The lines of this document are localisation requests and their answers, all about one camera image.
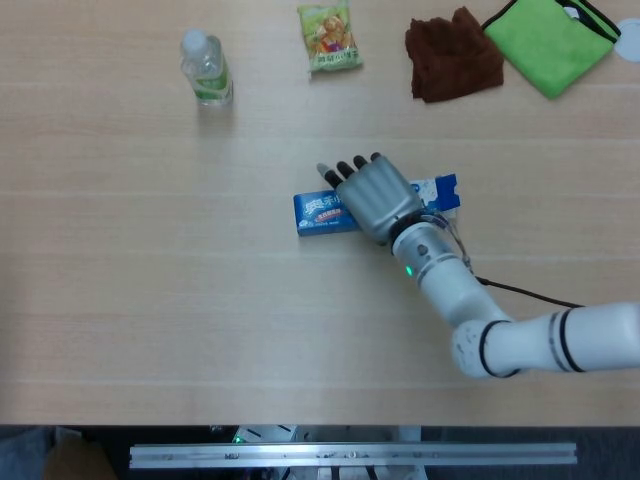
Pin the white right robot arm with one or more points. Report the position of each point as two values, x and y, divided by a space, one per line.
500 330

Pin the clear water bottle green label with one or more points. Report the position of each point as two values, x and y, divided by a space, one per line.
210 70

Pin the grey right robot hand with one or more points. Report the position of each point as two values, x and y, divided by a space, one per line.
377 200

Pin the aluminium rail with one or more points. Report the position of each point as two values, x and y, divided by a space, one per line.
350 455

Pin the white round table cap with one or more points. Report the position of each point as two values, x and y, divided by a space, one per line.
631 42

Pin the green cloth black trim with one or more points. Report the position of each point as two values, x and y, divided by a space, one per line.
547 42

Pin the green snack bag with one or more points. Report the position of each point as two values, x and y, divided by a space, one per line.
330 42

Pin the brown cloth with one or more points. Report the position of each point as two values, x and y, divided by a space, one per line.
452 57

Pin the blue cookie box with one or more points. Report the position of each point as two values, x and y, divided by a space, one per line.
320 215

